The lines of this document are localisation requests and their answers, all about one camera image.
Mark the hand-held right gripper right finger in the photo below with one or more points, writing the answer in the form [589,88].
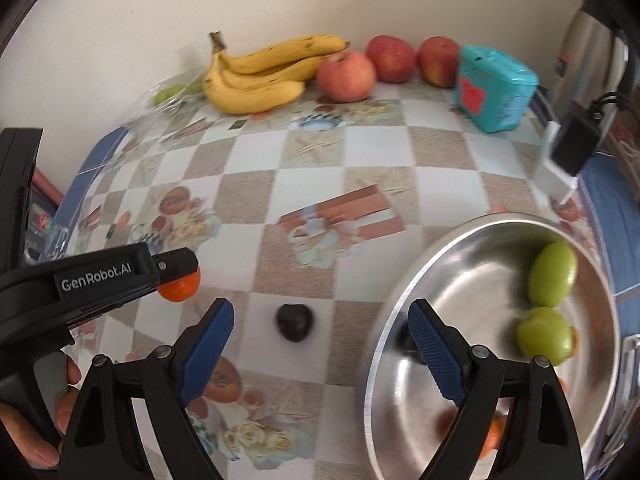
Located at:
[435,355]

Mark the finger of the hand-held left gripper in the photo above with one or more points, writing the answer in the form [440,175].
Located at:
[125,272]

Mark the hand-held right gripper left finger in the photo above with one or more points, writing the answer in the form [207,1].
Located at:
[207,355]

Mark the small orange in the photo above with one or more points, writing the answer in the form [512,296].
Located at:
[181,290]

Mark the dark purple plum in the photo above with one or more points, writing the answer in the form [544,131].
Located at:
[295,322]

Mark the large orange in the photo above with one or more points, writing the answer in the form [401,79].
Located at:
[494,435]

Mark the round metal plate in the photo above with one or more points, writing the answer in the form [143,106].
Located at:
[500,270]

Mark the round green apple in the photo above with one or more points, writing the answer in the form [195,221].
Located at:
[544,336]

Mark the green mango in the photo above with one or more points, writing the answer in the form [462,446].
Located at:
[552,274]

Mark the person's left hand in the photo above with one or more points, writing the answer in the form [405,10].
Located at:
[25,440]

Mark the clear plastic bag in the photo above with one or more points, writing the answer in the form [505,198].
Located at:
[150,110]

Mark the green fruit in bag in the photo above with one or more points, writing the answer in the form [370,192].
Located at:
[167,94]

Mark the yellow banana bunch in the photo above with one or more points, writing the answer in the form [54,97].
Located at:
[250,95]

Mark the blue cloth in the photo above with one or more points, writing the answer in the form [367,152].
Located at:
[602,210]

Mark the black power adapter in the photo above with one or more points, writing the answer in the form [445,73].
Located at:
[575,142]

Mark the teal plastic box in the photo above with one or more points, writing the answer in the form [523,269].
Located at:
[495,90]

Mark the pale red apple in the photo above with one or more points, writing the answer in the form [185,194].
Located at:
[346,77]

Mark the dark red apple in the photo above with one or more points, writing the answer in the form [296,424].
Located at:
[391,59]
[437,62]

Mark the stainless steel kettle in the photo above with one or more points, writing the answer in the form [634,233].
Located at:
[590,55]

